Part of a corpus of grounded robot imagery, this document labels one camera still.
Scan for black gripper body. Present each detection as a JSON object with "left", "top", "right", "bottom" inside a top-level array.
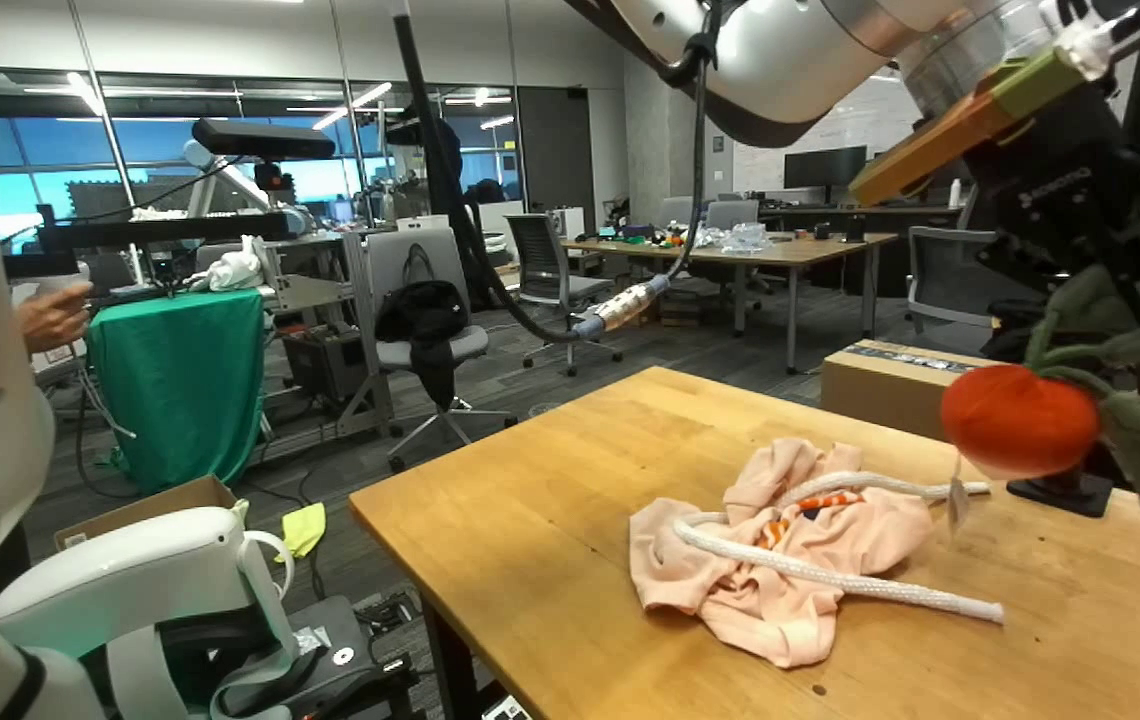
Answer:
[{"left": 964, "top": 86, "right": 1140, "bottom": 292}]

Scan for red plush radish green leaves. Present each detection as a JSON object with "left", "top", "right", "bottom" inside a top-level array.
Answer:
[{"left": 935, "top": 264, "right": 1140, "bottom": 535}]

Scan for peach t-shirt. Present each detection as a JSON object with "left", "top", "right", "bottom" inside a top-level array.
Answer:
[{"left": 623, "top": 437, "right": 943, "bottom": 674}]

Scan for person's hand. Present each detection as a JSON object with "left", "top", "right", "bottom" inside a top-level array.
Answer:
[{"left": 18, "top": 276, "right": 97, "bottom": 351}]

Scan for grey mesh office chair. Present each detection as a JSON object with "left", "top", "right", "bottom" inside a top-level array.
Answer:
[{"left": 905, "top": 226, "right": 1040, "bottom": 351}]

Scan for black computer monitor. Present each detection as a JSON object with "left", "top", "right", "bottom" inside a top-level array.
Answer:
[{"left": 778, "top": 145, "right": 871, "bottom": 207}]

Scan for cardboard box with black tape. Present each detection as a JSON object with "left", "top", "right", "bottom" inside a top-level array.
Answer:
[{"left": 820, "top": 336, "right": 1001, "bottom": 437}]

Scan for long wooden desk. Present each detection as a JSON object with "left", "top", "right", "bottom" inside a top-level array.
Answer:
[{"left": 576, "top": 226, "right": 905, "bottom": 377}]

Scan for office chair with black jacket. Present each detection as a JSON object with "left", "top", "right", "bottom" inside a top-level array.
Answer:
[{"left": 361, "top": 226, "right": 520, "bottom": 471}]

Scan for white crumpled bag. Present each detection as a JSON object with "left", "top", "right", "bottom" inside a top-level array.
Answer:
[{"left": 180, "top": 231, "right": 277, "bottom": 296}]

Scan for black electronics box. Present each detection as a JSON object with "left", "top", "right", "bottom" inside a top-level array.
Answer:
[{"left": 185, "top": 592, "right": 393, "bottom": 720}]

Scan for green cloth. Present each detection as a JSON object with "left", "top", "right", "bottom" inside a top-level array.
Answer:
[{"left": 83, "top": 284, "right": 268, "bottom": 494}]

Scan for flat brown cardboard box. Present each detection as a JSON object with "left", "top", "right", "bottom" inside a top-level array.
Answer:
[{"left": 60, "top": 471, "right": 249, "bottom": 547}]

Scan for black camera stand pole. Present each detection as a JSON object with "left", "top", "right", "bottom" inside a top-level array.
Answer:
[{"left": 1004, "top": 0, "right": 1140, "bottom": 519}]

